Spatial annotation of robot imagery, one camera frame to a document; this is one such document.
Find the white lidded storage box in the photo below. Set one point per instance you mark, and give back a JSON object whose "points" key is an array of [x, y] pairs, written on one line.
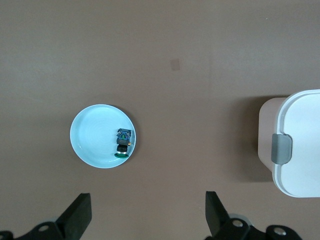
{"points": [[302, 140]]}

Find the green push-button switch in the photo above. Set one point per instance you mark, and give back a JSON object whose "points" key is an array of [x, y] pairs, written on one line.
{"points": [[122, 145]]}

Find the light blue round plate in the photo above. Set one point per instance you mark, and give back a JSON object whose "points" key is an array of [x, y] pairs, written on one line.
{"points": [[95, 135]]}

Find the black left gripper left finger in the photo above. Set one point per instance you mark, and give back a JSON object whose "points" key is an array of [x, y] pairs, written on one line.
{"points": [[75, 217]]}

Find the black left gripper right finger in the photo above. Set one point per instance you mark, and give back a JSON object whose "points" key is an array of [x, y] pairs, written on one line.
{"points": [[216, 215]]}

